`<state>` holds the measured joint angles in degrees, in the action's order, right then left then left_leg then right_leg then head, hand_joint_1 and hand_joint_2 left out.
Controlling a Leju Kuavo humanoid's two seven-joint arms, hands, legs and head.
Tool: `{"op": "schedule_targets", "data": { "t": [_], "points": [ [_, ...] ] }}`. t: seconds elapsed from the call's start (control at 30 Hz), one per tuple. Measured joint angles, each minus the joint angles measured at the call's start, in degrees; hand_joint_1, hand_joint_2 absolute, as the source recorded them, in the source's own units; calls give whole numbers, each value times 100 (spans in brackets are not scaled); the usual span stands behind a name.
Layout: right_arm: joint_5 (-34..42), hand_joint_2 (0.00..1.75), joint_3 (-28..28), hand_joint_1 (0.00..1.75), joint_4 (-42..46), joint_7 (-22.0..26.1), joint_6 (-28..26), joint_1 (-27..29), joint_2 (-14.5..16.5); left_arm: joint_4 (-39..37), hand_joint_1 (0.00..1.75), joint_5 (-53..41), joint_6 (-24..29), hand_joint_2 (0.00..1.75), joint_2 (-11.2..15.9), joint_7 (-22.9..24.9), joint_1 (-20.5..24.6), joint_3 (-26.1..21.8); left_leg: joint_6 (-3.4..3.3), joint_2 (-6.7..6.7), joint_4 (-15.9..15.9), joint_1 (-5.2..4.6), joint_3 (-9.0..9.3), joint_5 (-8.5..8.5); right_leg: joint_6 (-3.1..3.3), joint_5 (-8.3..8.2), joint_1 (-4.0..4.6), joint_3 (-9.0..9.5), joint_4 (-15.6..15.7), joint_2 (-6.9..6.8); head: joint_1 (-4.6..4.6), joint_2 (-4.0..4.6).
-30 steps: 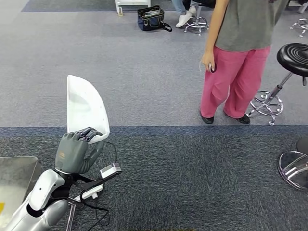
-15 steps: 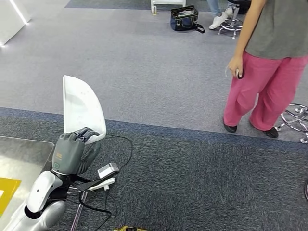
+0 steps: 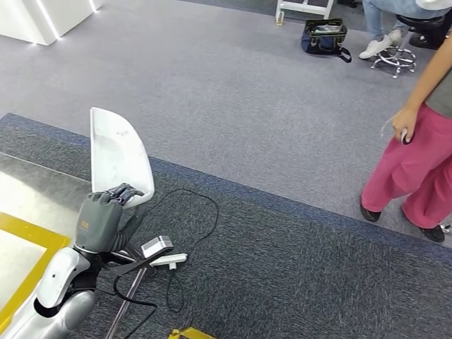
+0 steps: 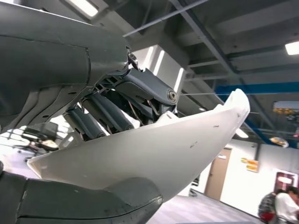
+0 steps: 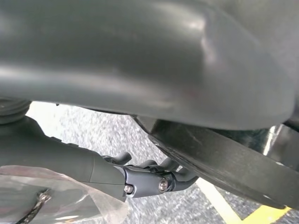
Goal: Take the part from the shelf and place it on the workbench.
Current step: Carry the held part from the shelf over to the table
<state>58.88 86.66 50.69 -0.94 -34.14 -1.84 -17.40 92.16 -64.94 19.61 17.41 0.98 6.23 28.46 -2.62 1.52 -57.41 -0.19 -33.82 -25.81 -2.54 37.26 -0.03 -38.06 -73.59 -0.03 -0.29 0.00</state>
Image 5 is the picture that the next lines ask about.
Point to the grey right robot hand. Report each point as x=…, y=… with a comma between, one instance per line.
x=116, y=55

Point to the ribbed grey right arm sleeve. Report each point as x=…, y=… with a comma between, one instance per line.
x=11, y=111

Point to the clear plastic film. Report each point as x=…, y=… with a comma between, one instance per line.
x=109, y=210

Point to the grey robot body shell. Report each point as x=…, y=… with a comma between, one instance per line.
x=280, y=31

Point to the glossy black robot cylinder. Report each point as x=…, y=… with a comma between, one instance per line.
x=287, y=145

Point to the yellow floor tape square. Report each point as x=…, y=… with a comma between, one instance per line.
x=263, y=215

